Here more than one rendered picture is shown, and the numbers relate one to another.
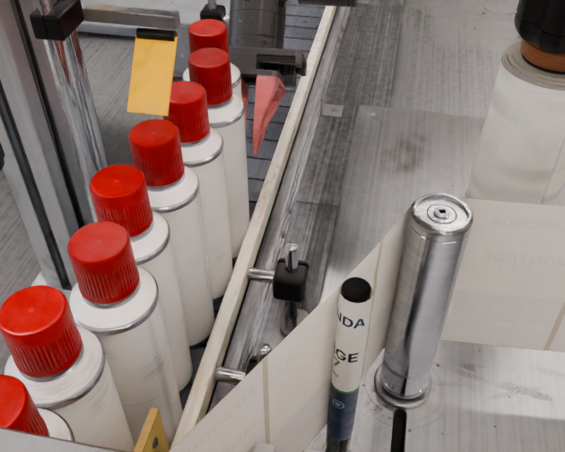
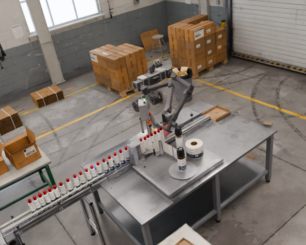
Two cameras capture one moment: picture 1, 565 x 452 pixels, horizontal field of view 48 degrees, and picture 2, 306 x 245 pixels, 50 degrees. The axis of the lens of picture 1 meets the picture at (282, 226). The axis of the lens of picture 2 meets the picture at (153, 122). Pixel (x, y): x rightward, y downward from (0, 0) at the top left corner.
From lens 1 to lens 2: 356 cm
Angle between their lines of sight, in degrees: 38
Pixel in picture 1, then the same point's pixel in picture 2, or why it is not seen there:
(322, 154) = not seen: hidden behind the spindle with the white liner
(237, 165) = (159, 136)
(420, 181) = not seen: hidden behind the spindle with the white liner
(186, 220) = (152, 138)
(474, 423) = (163, 156)
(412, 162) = not seen: hidden behind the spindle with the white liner
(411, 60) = (199, 133)
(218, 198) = (156, 138)
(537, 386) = (168, 156)
